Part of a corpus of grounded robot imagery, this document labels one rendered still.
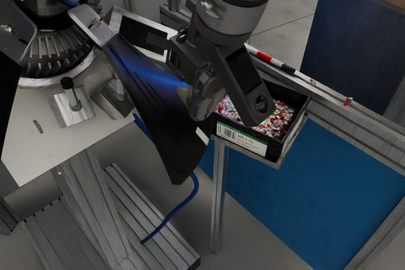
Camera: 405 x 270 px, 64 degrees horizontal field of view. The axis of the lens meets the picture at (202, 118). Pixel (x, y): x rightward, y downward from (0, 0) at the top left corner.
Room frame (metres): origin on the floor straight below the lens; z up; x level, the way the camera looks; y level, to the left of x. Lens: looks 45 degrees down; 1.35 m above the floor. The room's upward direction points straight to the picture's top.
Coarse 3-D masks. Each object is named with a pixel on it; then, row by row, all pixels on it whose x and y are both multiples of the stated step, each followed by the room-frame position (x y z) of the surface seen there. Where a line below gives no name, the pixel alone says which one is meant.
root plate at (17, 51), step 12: (0, 0) 0.38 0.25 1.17; (0, 12) 0.37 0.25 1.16; (12, 12) 0.39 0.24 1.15; (0, 24) 0.37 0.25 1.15; (12, 24) 0.38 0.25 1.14; (24, 24) 0.40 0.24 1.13; (0, 36) 0.36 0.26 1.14; (12, 36) 0.38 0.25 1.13; (24, 36) 0.39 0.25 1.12; (0, 48) 0.36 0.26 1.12; (12, 48) 0.37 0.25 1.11; (24, 48) 0.39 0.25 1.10
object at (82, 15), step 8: (72, 8) 0.42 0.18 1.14; (80, 8) 0.44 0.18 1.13; (88, 8) 0.47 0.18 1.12; (72, 16) 0.40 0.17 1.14; (80, 16) 0.42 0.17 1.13; (88, 16) 0.44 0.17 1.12; (96, 16) 0.47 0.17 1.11; (80, 24) 0.39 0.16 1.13; (88, 24) 0.41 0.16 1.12; (104, 24) 0.47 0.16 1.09; (88, 32) 0.39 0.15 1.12; (96, 32) 0.41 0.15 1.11; (104, 32) 0.44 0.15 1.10; (112, 32) 0.46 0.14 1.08; (96, 40) 0.39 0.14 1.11; (104, 40) 0.41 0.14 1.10
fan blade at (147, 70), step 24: (120, 48) 0.41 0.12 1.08; (120, 72) 0.36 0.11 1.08; (144, 72) 0.40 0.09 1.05; (168, 72) 0.47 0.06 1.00; (144, 96) 0.35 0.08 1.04; (168, 96) 0.39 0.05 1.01; (144, 120) 0.31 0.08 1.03; (168, 120) 0.34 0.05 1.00; (192, 120) 0.38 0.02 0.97; (168, 144) 0.30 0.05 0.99; (192, 144) 0.33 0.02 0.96; (168, 168) 0.27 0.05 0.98; (192, 168) 0.29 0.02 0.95
